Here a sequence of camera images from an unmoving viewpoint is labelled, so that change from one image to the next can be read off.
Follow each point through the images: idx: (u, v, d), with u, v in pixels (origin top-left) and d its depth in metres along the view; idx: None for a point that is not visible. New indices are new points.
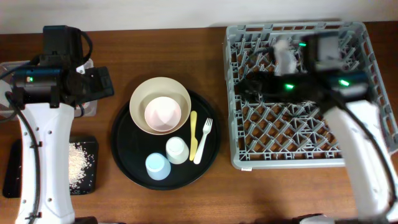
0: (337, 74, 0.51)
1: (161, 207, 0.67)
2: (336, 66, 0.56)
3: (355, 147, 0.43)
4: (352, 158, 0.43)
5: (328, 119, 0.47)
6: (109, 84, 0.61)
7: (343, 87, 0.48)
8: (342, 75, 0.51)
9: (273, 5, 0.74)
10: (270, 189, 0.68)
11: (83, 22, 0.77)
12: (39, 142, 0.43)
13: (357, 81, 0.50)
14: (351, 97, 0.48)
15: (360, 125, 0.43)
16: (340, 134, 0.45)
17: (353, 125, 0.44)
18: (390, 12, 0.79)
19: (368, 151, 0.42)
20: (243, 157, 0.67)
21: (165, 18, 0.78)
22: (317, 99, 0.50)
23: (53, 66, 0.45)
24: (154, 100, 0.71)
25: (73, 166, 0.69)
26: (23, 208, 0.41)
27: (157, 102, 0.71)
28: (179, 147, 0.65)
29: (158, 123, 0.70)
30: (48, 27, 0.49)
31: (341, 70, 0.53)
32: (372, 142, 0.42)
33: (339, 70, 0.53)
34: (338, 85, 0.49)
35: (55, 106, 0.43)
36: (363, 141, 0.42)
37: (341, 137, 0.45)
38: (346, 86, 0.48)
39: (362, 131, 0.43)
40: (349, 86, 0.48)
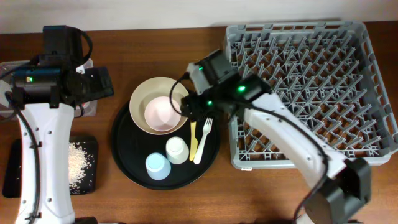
0: (236, 79, 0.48)
1: (162, 207, 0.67)
2: (227, 70, 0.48)
3: (276, 133, 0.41)
4: (284, 145, 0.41)
5: (250, 121, 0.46)
6: (109, 84, 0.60)
7: (240, 95, 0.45)
8: (227, 81, 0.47)
9: (273, 4, 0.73)
10: (270, 189, 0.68)
11: (83, 22, 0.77)
12: (39, 142, 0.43)
13: (253, 80, 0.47)
14: (254, 97, 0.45)
15: (270, 112, 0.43)
16: (263, 128, 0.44)
17: (265, 115, 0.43)
18: (390, 12, 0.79)
19: (287, 130, 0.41)
20: (243, 157, 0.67)
21: (165, 18, 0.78)
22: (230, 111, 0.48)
23: (53, 66, 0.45)
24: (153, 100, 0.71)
25: (73, 165, 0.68)
26: (23, 208, 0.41)
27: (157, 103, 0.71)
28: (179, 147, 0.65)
29: (158, 123, 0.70)
30: (48, 27, 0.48)
31: (222, 76, 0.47)
32: (285, 121, 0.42)
33: (228, 74, 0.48)
34: (233, 92, 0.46)
35: (55, 106, 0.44)
36: (277, 122, 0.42)
37: (267, 130, 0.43)
38: (240, 92, 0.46)
39: (273, 116, 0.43)
40: (246, 93, 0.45)
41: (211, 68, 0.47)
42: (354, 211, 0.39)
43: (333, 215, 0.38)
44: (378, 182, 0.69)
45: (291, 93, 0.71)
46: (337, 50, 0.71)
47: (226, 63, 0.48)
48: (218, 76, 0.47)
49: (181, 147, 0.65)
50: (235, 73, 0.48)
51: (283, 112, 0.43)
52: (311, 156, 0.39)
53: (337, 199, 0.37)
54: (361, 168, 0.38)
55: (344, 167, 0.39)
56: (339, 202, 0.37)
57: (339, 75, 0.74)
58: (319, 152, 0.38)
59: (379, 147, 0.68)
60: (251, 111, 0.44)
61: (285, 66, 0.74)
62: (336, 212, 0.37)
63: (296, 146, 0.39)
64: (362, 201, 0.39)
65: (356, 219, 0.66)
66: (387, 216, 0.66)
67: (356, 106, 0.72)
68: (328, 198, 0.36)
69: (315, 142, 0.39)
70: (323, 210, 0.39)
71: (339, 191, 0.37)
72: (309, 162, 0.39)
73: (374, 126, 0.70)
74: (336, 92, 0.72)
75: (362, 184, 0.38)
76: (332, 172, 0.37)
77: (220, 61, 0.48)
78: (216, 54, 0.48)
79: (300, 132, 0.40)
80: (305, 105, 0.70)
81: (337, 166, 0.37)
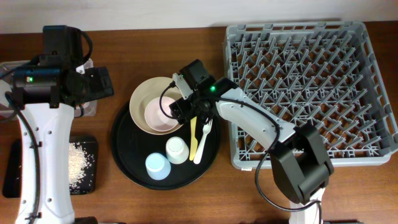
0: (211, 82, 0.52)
1: (161, 207, 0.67)
2: (204, 76, 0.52)
3: (240, 116, 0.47)
4: (246, 126, 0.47)
5: (223, 115, 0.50)
6: (109, 84, 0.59)
7: (211, 93, 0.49)
8: (203, 84, 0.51)
9: (273, 5, 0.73)
10: (270, 189, 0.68)
11: (83, 22, 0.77)
12: (39, 142, 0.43)
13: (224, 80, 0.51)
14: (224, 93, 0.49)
15: (234, 101, 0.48)
16: (232, 117, 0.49)
17: (230, 103, 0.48)
18: (390, 12, 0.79)
19: (247, 113, 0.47)
20: (243, 157, 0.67)
21: (165, 18, 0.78)
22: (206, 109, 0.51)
23: (53, 66, 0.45)
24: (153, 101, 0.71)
25: (73, 165, 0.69)
26: (23, 208, 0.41)
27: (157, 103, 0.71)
28: (178, 147, 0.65)
29: (157, 123, 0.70)
30: (48, 27, 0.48)
31: (199, 81, 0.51)
32: (245, 106, 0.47)
33: (204, 78, 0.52)
34: (206, 91, 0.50)
35: (55, 106, 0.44)
36: (239, 107, 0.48)
37: (232, 116, 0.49)
38: (212, 91, 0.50)
39: (236, 102, 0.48)
40: (217, 90, 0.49)
41: (189, 75, 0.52)
42: (316, 175, 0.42)
43: (291, 178, 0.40)
44: (379, 182, 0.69)
45: (291, 93, 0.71)
46: (337, 50, 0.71)
47: (202, 70, 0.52)
48: (196, 81, 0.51)
49: (181, 147, 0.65)
50: (210, 78, 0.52)
51: (246, 99, 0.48)
52: (266, 128, 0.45)
53: (290, 161, 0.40)
54: (310, 131, 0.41)
55: (293, 134, 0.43)
56: (294, 164, 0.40)
57: (339, 75, 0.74)
58: (273, 122, 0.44)
59: (379, 147, 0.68)
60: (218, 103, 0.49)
61: (285, 66, 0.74)
62: (293, 175, 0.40)
63: (254, 123, 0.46)
64: (321, 165, 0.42)
65: (356, 219, 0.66)
66: (387, 216, 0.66)
67: (356, 106, 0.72)
68: (280, 159, 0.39)
69: (268, 117, 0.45)
70: (283, 177, 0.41)
71: (291, 154, 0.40)
72: (265, 133, 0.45)
73: (374, 126, 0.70)
74: (336, 92, 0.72)
75: (313, 147, 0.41)
76: (283, 136, 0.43)
77: (197, 68, 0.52)
78: (195, 63, 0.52)
79: (259, 111, 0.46)
80: (305, 105, 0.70)
81: (286, 134, 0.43)
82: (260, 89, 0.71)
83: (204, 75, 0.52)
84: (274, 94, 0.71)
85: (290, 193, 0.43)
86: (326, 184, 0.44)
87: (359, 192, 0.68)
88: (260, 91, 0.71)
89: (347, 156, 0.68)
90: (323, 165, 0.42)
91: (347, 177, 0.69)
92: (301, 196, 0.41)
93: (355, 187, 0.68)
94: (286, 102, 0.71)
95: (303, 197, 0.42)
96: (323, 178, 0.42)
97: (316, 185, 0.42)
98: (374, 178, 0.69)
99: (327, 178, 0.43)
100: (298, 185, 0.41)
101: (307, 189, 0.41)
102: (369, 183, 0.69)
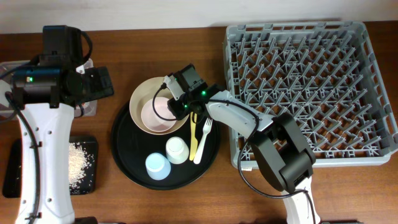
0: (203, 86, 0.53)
1: (161, 207, 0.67)
2: (196, 80, 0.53)
3: (225, 113, 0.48)
4: (232, 122, 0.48)
5: (214, 116, 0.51)
6: (109, 84, 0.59)
7: (203, 96, 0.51)
8: (196, 88, 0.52)
9: (273, 5, 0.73)
10: (270, 189, 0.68)
11: (83, 22, 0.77)
12: (39, 142, 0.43)
13: (216, 86, 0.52)
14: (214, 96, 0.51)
15: (220, 101, 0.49)
16: (221, 117, 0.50)
17: (217, 103, 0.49)
18: (390, 12, 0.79)
19: (233, 111, 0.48)
20: (243, 157, 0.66)
21: (165, 17, 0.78)
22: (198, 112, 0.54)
23: (53, 66, 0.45)
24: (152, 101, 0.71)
25: (73, 165, 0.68)
26: (23, 208, 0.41)
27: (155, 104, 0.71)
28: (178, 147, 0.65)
29: (154, 124, 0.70)
30: (48, 27, 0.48)
31: (192, 85, 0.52)
32: (231, 104, 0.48)
33: (197, 83, 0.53)
34: (198, 96, 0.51)
35: (55, 106, 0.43)
36: (225, 107, 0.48)
37: (218, 114, 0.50)
38: (203, 95, 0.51)
39: (221, 102, 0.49)
40: (208, 94, 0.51)
41: (183, 79, 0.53)
42: (298, 163, 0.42)
43: (272, 165, 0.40)
44: (379, 181, 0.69)
45: (291, 93, 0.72)
46: (337, 50, 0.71)
47: (195, 74, 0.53)
48: (188, 86, 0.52)
49: (181, 147, 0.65)
50: (203, 83, 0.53)
51: (233, 99, 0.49)
52: (247, 121, 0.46)
53: (270, 147, 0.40)
54: (288, 120, 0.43)
55: (271, 123, 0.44)
56: (273, 151, 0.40)
57: (339, 75, 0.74)
58: (253, 114, 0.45)
59: (379, 147, 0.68)
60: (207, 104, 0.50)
61: (285, 66, 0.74)
62: (273, 162, 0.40)
63: (238, 118, 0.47)
64: (301, 154, 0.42)
65: (356, 219, 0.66)
66: (387, 215, 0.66)
67: (356, 106, 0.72)
68: (259, 145, 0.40)
69: (250, 111, 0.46)
70: (265, 166, 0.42)
71: (270, 141, 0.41)
72: (247, 125, 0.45)
73: (374, 126, 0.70)
74: (336, 92, 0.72)
75: (293, 134, 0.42)
76: (262, 126, 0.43)
77: (189, 73, 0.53)
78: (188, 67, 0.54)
79: (241, 107, 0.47)
80: (305, 105, 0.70)
81: (265, 123, 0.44)
82: (260, 89, 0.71)
83: (196, 80, 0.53)
84: (274, 94, 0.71)
85: (275, 183, 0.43)
86: (310, 173, 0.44)
87: (358, 192, 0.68)
88: (260, 91, 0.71)
89: (347, 156, 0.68)
90: (304, 153, 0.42)
91: (347, 177, 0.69)
92: (284, 185, 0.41)
93: (355, 186, 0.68)
94: (286, 102, 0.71)
95: (287, 185, 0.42)
96: (305, 167, 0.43)
97: (298, 173, 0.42)
98: (374, 178, 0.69)
99: (310, 167, 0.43)
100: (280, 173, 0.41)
101: (290, 177, 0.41)
102: (369, 183, 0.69)
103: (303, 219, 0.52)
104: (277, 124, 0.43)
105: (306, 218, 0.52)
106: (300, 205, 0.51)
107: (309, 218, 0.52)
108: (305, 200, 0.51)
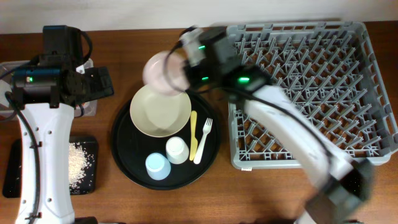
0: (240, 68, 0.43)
1: (161, 207, 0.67)
2: (230, 56, 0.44)
3: (281, 130, 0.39)
4: (285, 139, 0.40)
5: (251, 112, 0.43)
6: (109, 84, 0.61)
7: (240, 87, 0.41)
8: (227, 70, 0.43)
9: (273, 5, 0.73)
10: (270, 189, 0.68)
11: (83, 22, 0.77)
12: (39, 142, 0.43)
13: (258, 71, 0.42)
14: (257, 88, 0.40)
15: (272, 106, 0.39)
16: (265, 122, 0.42)
17: (266, 107, 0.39)
18: (390, 12, 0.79)
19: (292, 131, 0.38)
20: (243, 157, 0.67)
21: (165, 17, 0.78)
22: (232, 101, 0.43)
23: (53, 66, 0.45)
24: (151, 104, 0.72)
25: (73, 165, 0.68)
26: (23, 208, 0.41)
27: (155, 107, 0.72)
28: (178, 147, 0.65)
29: (152, 128, 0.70)
30: (48, 27, 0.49)
31: (224, 63, 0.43)
32: (290, 116, 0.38)
33: (231, 60, 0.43)
34: (232, 81, 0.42)
35: (55, 106, 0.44)
36: (277, 116, 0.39)
37: (265, 121, 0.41)
38: (243, 82, 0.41)
39: (275, 109, 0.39)
40: (249, 83, 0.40)
41: (212, 52, 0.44)
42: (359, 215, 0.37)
43: (334, 213, 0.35)
44: (379, 181, 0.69)
45: (291, 93, 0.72)
46: (337, 50, 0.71)
47: (228, 50, 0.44)
48: (219, 61, 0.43)
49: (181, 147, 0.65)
50: (237, 61, 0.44)
51: (286, 106, 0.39)
52: (312, 152, 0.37)
53: (342, 196, 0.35)
54: (365, 168, 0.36)
55: (348, 170, 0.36)
56: (343, 200, 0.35)
57: (339, 75, 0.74)
58: (322, 147, 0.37)
59: (379, 147, 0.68)
60: (254, 104, 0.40)
61: (285, 66, 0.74)
62: (340, 214, 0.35)
63: (297, 137, 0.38)
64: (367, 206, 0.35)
65: (356, 219, 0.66)
66: (388, 215, 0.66)
67: (356, 106, 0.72)
68: (331, 196, 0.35)
69: (317, 137, 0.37)
70: (323, 210, 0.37)
71: (347, 193, 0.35)
72: (311, 157, 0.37)
73: (374, 126, 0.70)
74: (336, 92, 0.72)
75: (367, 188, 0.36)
76: (333, 165, 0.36)
77: (223, 45, 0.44)
78: (221, 36, 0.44)
79: (307, 130, 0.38)
80: (305, 105, 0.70)
81: (341, 166, 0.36)
82: None
83: (231, 55, 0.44)
84: None
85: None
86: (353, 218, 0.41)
87: None
88: None
89: None
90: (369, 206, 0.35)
91: None
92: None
93: None
94: None
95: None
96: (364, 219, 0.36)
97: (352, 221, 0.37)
98: None
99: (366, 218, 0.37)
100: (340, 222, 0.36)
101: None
102: None
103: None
104: (354, 167, 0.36)
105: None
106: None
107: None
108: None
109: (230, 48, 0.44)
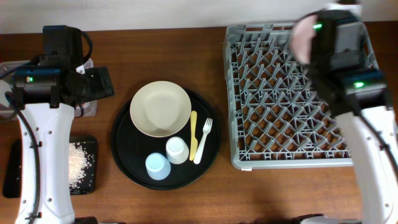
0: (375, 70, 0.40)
1: (161, 207, 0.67)
2: (349, 49, 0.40)
3: (366, 153, 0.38)
4: (360, 157, 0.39)
5: (340, 122, 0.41)
6: (109, 84, 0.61)
7: (352, 87, 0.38)
8: (337, 65, 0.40)
9: (273, 5, 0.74)
10: (270, 189, 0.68)
11: (83, 22, 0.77)
12: (39, 142, 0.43)
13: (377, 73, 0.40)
14: (365, 96, 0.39)
15: (375, 134, 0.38)
16: (351, 142, 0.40)
17: (369, 134, 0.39)
18: (390, 12, 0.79)
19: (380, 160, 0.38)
20: (243, 157, 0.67)
21: (165, 18, 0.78)
22: (328, 99, 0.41)
23: (53, 66, 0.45)
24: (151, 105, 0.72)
25: (73, 165, 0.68)
26: (23, 208, 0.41)
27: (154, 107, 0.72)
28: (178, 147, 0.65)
29: (152, 128, 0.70)
30: (48, 27, 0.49)
31: (339, 55, 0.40)
32: (386, 151, 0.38)
33: (349, 53, 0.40)
34: (343, 81, 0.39)
35: (55, 106, 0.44)
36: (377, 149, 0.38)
37: (351, 132, 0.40)
38: (359, 88, 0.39)
39: (377, 140, 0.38)
40: (364, 89, 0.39)
41: (330, 39, 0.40)
42: None
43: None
44: None
45: (291, 93, 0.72)
46: (337, 50, 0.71)
47: (349, 39, 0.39)
48: (335, 52, 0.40)
49: (181, 146, 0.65)
50: (351, 56, 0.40)
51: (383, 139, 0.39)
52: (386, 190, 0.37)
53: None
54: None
55: None
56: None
57: None
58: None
59: None
60: (357, 119, 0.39)
61: (285, 66, 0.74)
62: None
63: (382, 175, 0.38)
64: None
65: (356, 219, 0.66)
66: None
67: None
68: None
69: None
70: None
71: None
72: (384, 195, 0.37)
73: None
74: None
75: None
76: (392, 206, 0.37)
77: (350, 31, 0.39)
78: (353, 22, 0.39)
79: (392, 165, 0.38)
80: (305, 105, 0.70)
81: None
82: (260, 89, 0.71)
83: (349, 47, 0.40)
84: (274, 94, 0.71)
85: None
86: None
87: (359, 192, 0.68)
88: (260, 91, 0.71)
89: (347, 156, 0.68)
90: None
91: (348, 177, 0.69)
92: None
93: (355, 186, 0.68)
94: (286, 102, 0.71)
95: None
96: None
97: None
98: None
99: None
100: None
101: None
102: None
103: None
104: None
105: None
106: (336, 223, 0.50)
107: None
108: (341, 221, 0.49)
109: (351, 37, 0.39)
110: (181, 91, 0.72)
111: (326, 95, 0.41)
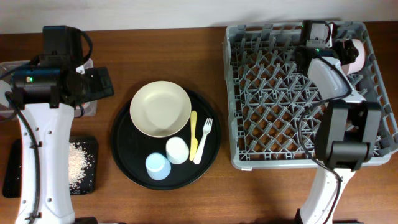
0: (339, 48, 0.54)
1: (161, 207, 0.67)
2: (319, 38, 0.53)
3: (319, 70, 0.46)
4: (322, 85, 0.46)
5: (309, 71, 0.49)
6: (109, 84, 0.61)
7: (316, 51, 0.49)
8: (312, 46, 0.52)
9: (273, 5, 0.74)
10: (270, 189, 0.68)
11: (82, 22, 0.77)
12: (39, 142, 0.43)
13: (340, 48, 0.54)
14: (326, 56, 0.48)
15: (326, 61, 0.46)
16: (314, 73, 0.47)
17: (322, 63, 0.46)
18: (391, 12, 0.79)
19: (333, 76, 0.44)
20: (243, 157, 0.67)
21: (165, 17, 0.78)
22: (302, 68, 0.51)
23: (53, 66, 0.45)
24: (152, 105, 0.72)
25: (73, 165, 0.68)
26: (23, 208, 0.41)
27: (155, 107, 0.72)
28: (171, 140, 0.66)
29: (152, 127, 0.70)
30: (48, 27, 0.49)
31: (311, 40, 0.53)
32: (335, 70, 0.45)
33: (318, 41, 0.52)
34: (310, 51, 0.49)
35: (55, 106, 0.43)
36: (328, 69, 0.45)
37: (313, 76, 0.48)
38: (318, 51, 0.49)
39: (327, 65, 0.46)
40: (321, 53, 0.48)
41: (307, 29, 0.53)
42: (349, 149, 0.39)
43: (331, 131, 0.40)
44: (378, 182, 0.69)
45: (291, 93, 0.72)
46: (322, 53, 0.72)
47: (321, 32, 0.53)
48: (309, 38, 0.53)
49: (174, 141, 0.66)
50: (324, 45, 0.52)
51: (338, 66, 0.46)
52: (340, 88, 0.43)
53: (341, 119, 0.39)
54: (376, 108, 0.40)
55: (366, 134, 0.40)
56: (341, 125, 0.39)
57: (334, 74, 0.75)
58: (348, 88, 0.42)
59: (379, 147, 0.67)
60: (314, 60, 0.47)
61: (285, 66, 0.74)
62: (333, 131, 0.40)
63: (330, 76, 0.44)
64: (364, 145, 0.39)
65: (356, 219, 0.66)
66: (388, 215, 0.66)
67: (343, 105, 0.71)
68: (334, 107, 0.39)
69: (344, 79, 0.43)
70: (325, 131, 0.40)
71: (344, 116, 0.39)
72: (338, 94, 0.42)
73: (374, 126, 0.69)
74: None
75: (354, 147, 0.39)
76: (347, 99, 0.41)
77: (318, 27, 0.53)
78: (320, 22, 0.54)
79: (339, 77, 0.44)
80: (305, 105, 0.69)
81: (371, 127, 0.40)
82: (260, 89, 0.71)
83: (318, 37, 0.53)
84: (274, 94, 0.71)
85: (319, 153, 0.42)
86: (356, 167, 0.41)
87: (358, 192, 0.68)
88: (260, 91, 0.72)
89: None
90: (365, 145, 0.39)
91: None
92: (328, 156, 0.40)
93: (354, 186, 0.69)
94: (286, 102, 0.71)
95: (328, 157, 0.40)
96: (356, 157, 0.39)
97: (349, 158, 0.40)
98: (372, 177, 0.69)
99: (360, 159, 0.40)
100: (332, 142, 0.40)
101: (337, 155, 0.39)
102: (368, 183, 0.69)
103: (317, 210, 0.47)
104: (362, 107, 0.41)
105: (316, 216, 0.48)
106: (327, 190, 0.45)
107: (325, 213, 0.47)
108: (332, 191, 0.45)
109: (319, 30, 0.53)
110: (181, 90, 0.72)
111: (298, 61, 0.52)
